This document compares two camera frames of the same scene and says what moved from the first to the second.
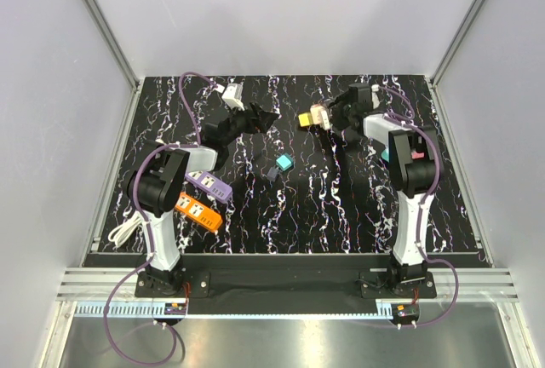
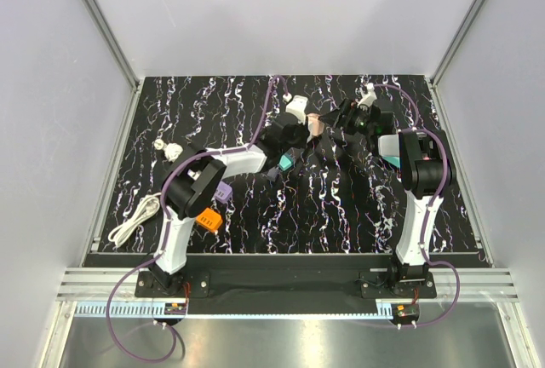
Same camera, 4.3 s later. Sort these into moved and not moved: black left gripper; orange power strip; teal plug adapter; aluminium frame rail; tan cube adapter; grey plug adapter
Moved: tan cube adapter; black left gripper
Not moved: orange power strip; aluminium frame rail; teal plug adapter; grey plug adapter
